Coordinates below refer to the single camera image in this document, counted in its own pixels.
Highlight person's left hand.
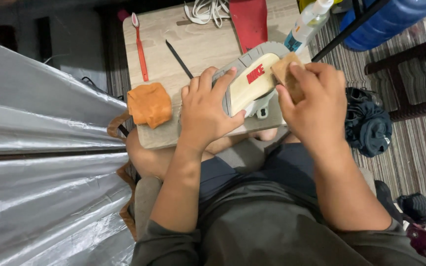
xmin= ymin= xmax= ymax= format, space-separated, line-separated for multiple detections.
xmin=179 ymin=66 xmax=247 ymax=148

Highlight person's right hand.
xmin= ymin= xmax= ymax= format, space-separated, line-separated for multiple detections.
xmin=275 ymin=62 xmax=348 ymax=153

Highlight brown wooden brush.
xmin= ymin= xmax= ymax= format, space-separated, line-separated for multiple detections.
xmin=270 ymin=52 xmax=306 ymax=104

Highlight grey sneaker with cream sole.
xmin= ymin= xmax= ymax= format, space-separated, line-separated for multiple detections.
xmin=212 ymin=41 xmax=291 ymax=119

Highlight orange folded cloth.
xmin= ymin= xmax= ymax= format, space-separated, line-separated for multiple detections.
xmin=127 ymin=82 xmax=173 ymax=129

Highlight small wooden table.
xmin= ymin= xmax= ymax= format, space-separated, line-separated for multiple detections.
xmin=122 ymin=0 xmax=311 ymax=150

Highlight dark crumpled cloth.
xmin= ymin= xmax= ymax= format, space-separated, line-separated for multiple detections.
xmin=345 ymin=87 xmax=393 ymax=158

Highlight black thin stick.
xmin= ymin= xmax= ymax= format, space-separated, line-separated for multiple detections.
xmin=165 ymin=39 xmax=194 ymax=80

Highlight clear spray bottle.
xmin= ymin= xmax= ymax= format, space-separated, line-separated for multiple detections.
xmin=284 ymin=0 xmax=335 ymax=54

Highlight black metal rod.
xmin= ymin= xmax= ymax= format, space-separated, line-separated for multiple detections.
xmin=311 ymin=0 xmax=391 ymax=63

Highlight red toothbrush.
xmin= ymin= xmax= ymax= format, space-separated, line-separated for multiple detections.
xmin=131 ymin=12 xmax=149 ymax=82

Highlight red shoe insole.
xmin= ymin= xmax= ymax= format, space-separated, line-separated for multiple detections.
xmin=229 ymin=0 xmax=268 ymax=54

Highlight white shoelaces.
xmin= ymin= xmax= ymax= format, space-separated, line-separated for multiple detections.
xmin=183 ymin=0 xmax=232 ymax=29

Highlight dark wooden chair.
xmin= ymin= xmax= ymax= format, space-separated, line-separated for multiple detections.
xmin=364 ymin=33 xmax=426 ymax=122

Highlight grey seat cushion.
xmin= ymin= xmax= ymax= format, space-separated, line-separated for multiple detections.
xmin=134 ymin=176 xmax=162 ymax=241

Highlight striped rug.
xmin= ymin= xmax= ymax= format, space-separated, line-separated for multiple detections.
xmin=307 ymin=11 xmax=426 ymax=200

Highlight blue water jug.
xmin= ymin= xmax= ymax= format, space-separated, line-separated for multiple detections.
xmin=339 ymin=0 xmax=426 ymax=51

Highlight heap of clothes and shoes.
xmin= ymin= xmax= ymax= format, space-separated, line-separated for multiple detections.
xmin=375 ymin=180 xmax=426 ymax=265

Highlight silver plastic sheet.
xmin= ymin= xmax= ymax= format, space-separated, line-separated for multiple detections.
xmin=0 ymin=34 xmax=137 ymax=266

